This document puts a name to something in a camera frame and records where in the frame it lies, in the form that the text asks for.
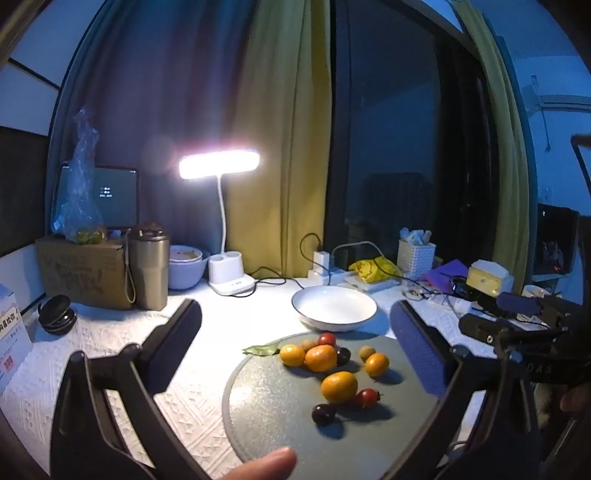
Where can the white desk lamp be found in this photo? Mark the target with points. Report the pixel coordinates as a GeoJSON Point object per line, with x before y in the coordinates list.
{"type": "Point", "coordinates": [226, 277]}

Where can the dark tablet screen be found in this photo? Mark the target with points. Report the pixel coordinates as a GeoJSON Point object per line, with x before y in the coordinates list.
{"type": "Point", "coordinates": [115, 194]}

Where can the white printed carton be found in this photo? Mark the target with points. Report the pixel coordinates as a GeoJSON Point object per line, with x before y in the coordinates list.
{"type": "Point", "coordinates": [11, 332]}

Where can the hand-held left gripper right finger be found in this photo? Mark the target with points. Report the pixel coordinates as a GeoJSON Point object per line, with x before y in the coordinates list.
{"type": "Point", "coordinates": [418, 350]}

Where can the person's left hand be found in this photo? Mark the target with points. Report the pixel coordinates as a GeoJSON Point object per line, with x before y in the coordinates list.
{"type": "Point", "coordinates": [265, 466]}

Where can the brown cardboard box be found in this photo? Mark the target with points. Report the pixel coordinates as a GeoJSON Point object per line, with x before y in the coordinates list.
{"type": "Point", "coordinates": [78, 272]}

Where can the brown longan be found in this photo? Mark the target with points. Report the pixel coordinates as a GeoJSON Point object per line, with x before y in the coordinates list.
{"type": "Point", "coordinates": [367, 353]}
{"type": "Point", "coordinates": [308, 344]}

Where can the white book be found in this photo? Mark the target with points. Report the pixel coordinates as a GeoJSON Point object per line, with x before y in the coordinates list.
{"type": "Point", "coordinates": [369, 285]}

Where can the grey curtain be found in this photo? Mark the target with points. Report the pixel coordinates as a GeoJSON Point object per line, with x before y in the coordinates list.
{"type": "Point", "coordinates": [161, 69]}

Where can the white charger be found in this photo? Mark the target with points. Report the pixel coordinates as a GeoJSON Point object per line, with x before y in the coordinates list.
{"type": "Point", "coordinates": [321, 261]}

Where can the green leaf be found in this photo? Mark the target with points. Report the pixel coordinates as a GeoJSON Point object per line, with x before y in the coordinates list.
{"type": "Point", "coordinates": [261, 350]}

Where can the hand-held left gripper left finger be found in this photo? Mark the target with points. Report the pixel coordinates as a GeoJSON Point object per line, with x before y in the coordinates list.
{"type": "Point", "coordinates": [178, 334]}

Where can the steel tumbler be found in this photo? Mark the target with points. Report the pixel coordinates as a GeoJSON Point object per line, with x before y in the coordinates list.
{"type": "Point", "coordinates": [147, 267]}

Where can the white air conditioner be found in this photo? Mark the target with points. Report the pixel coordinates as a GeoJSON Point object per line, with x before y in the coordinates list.
{"type": "Point", "coordinates": [563, 102]}

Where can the red cherry tomato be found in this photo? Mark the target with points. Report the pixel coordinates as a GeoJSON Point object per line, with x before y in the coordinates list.
{"type": "Point", "coordinates": [326, 339]}
{"type": "Point", "coordinates": [368, 398]}

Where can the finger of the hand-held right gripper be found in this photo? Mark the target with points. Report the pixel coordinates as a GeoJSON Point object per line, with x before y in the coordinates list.
{"type": "Point", "coordinates": [517, 302]}
{"type": "Point", "coordinates": [482, 326]}

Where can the yellow curtain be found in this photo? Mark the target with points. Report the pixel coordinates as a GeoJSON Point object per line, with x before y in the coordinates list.
{"type": "Point", "coordinates": [286, 138]}

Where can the person's right hand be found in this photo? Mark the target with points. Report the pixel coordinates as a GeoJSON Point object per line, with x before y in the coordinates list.
{"type": "Point", "coordinates": [576, 399]}

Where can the white perforated basket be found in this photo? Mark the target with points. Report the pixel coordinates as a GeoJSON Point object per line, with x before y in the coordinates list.
{"type": "Point", "coordinates": [415, 256]}

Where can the white round plate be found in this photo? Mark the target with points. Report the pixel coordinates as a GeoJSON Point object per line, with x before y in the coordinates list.
{"type": "Point", "coordinates": [333, 307]}

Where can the grey round placemat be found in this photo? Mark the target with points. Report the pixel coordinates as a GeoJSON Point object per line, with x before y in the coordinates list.
{"type": "Point", "coordinates": [277, 401]}

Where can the dark monitor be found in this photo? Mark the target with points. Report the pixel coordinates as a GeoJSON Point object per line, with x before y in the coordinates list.
{"type": "Point", "coordinates": [556, 230]}

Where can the orange mandarin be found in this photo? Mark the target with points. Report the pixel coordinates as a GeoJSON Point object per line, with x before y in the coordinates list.
{"type": "Point", "coordinates": [320, 357]}
{"type": "Point", "coordinates": [340, 386]}
{"type": "Point", "coordinates": [377, 364]}
{"type": "Point", "coordinates": [292, 354]}

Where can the clear plastic bag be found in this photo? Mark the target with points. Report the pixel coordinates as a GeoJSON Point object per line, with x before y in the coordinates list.
{"type": "Point", "coordinates": [78, 198]}

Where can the white power strip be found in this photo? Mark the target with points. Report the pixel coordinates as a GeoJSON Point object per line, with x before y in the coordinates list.
{"type": "Point", "coordinates": [339, 275]}

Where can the lavender bowl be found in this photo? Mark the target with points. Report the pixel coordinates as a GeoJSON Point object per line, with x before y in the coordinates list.
{"type": "Point", "coordinates": [184, 272]}

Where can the dark cherry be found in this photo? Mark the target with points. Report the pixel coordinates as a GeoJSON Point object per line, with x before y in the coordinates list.
{"type": "Point", "coordinates": [323, 413]}
{"type": "Point", "coordinates": [342, 355]}

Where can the yellow printed bag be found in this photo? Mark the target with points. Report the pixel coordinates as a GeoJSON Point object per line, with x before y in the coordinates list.
{"type": "Point", "coordinates": [369, 270]}

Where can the pale green curtain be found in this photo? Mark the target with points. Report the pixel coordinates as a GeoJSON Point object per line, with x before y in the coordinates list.
{"type": "Point", "coordinates": [503, 138]}

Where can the yellow box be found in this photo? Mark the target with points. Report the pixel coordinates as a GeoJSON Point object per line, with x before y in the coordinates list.
{"type": "Point", "coordinates": [484, 281]}

